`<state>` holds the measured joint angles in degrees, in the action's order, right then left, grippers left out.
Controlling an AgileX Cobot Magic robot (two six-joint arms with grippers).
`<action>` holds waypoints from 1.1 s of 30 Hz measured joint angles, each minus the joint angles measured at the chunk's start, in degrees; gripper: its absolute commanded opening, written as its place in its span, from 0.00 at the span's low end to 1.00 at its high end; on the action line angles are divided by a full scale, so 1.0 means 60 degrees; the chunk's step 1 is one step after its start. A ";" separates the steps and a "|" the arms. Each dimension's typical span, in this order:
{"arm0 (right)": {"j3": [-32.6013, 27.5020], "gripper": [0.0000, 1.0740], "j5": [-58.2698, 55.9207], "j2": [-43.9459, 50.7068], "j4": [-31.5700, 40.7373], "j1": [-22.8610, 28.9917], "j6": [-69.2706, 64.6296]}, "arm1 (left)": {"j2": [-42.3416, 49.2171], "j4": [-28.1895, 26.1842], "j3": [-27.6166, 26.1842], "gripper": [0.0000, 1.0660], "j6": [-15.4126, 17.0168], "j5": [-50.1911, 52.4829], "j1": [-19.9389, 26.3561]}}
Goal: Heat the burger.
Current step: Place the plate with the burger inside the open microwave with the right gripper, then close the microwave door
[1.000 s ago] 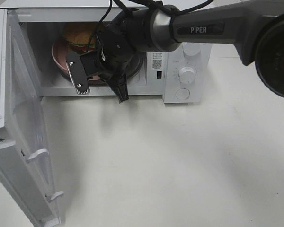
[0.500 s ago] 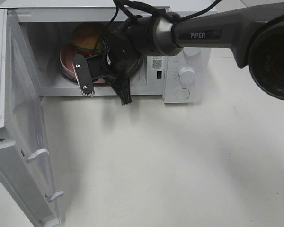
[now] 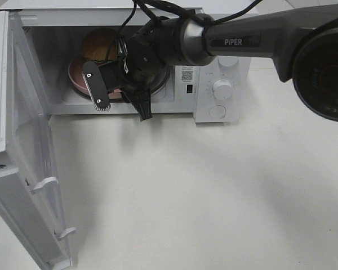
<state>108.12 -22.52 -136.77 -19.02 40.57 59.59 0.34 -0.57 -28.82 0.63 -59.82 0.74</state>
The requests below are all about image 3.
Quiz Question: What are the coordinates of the pink round plate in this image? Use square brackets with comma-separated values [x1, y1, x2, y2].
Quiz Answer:
[68, 55, 127, 104]

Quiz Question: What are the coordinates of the white microwave door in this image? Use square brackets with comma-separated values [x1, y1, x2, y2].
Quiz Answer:
[0, 10, 75, 269]

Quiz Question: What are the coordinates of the white microwave oven body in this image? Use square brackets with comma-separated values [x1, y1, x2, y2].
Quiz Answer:
[0, 1, 251, 123]

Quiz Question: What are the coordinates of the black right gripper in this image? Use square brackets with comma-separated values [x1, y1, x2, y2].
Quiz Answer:
[83, 17, 186, 111]

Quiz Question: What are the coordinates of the glass microwave turntable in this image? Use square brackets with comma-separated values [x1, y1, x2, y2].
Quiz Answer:
[70, 66, 171, 99]

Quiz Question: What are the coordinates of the burger with lettuce and cheese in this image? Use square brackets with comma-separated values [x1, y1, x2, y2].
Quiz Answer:
[81, 28, 117, 62]

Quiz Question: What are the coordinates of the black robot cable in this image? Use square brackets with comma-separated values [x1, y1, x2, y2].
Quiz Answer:
[105, 0, 264, 61]

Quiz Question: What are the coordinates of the round white door button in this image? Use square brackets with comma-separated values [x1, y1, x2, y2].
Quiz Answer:
[209, 105, 226, 119]

